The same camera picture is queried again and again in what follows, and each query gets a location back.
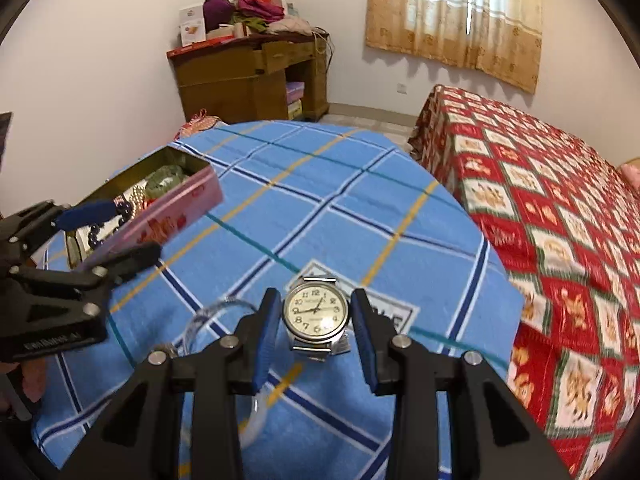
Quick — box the pile of clothes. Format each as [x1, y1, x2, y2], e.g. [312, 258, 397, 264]
[202, 0, 314, 36]

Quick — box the white pearl necklace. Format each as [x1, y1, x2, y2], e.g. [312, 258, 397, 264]
[117, 183, 151, 221]

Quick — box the blue plaid table cloth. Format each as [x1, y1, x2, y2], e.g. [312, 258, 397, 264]
[32, 122, 523, 479]

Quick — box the silver wrist watch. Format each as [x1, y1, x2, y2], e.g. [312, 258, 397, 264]
[282, 274, 350, 362]

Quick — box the red patterned bed cover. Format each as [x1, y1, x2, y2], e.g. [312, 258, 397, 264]
[410, 85, 639, 479]

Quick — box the purple storage box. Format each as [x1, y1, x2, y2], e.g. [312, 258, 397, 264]
[285, 81, 305, 104]

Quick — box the green jade bangle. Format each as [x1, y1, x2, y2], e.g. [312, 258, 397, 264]
[144, 165, 188, 200]

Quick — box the pink metal tin box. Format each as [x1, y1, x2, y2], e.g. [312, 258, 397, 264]
[64, 145, 224, 270]

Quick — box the pink pillow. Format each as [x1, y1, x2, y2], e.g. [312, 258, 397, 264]
[617, 157, 640, 190]

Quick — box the dark purple bead bracelet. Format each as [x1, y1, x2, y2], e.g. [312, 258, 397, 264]
[86, 198, 136, 252]

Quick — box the brown wooden desk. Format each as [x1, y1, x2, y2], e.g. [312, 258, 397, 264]
[168, 32, 331, 124]

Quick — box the pink floral bag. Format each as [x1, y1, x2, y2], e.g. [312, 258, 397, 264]
[174, 108, 221, 140]

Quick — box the red flat box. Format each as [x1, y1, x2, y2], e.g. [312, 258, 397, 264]
[166, 36, 235, 58]

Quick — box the white product box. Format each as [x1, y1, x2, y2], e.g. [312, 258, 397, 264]
[179, 3, 206, 47]

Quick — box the clear glass bangle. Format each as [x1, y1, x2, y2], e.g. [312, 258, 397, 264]
[174, 298, 268, 458]

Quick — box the beige patterned curtain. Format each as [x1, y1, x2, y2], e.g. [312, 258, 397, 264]
[364, 0, 542, 94]

